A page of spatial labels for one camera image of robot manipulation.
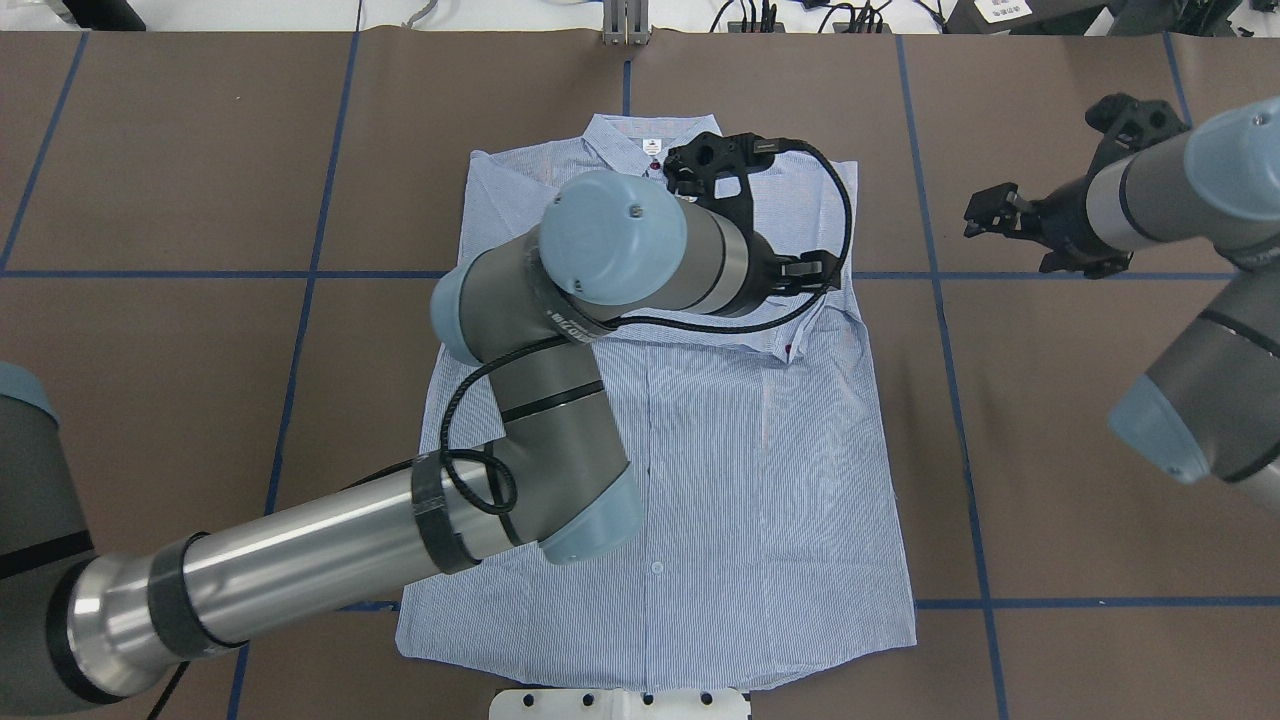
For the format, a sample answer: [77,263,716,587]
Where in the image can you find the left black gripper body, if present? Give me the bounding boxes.
[735,227,794,316]

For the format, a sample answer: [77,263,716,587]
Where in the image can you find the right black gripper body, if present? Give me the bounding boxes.
[1025,179,1133,281]

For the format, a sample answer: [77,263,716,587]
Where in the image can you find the light blue striped shirt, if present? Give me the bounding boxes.
[394,111,919,693]

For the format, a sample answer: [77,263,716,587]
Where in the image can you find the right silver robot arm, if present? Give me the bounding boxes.
[964,94,1279,512]

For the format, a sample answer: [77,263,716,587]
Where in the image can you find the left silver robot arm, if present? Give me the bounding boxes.
[3,170,844,717]

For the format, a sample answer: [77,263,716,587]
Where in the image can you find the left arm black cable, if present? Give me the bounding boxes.
[436,140,855,519]

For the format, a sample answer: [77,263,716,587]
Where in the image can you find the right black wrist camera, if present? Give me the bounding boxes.
[1084,94,1190,177]

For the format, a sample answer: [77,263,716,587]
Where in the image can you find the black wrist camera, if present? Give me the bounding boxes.
[660,131,782,200]
[1084,94,1190,177]

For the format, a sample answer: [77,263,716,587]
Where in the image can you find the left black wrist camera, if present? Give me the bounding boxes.
[660,131,782,200]

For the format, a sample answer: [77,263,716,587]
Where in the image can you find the aluminium frame post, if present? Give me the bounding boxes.
[602,0,652,47]

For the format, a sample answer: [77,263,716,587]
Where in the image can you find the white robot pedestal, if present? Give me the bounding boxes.
[488,688,753,719]

